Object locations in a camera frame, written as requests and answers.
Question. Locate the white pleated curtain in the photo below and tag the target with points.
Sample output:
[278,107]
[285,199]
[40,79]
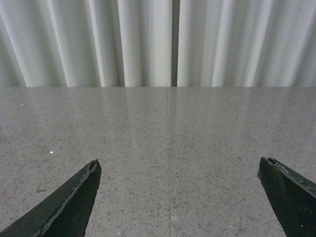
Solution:
[109,43]

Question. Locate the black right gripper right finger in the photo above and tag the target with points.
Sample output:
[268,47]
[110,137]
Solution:
[291,196]

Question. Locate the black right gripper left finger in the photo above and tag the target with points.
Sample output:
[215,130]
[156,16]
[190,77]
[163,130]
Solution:
[65,212]

